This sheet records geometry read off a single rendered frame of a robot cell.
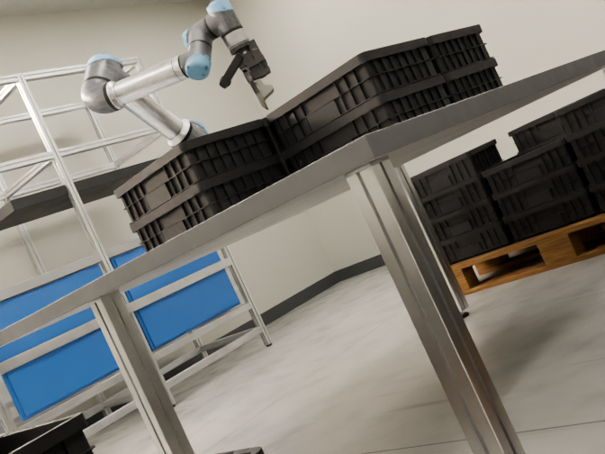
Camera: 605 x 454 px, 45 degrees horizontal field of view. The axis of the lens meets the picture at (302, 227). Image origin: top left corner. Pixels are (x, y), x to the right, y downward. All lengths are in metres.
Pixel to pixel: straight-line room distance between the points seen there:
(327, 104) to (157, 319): 2.52
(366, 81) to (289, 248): 4.49
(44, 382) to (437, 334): 2.81
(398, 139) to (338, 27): 4.79
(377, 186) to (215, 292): 3.32
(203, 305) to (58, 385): 1.01
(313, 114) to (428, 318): 0.85
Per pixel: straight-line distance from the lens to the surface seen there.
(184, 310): 4.33
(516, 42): 5.31
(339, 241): 6.42
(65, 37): 5.79
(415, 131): 1.28
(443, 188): 3.39
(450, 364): 1.28
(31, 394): 3.81
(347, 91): 1.88
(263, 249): 6.05
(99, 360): 3.99
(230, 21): 2.36
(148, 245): 2.16
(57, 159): 4.21
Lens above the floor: 0.62
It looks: level
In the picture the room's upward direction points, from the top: 25 degrees counter-clockwise
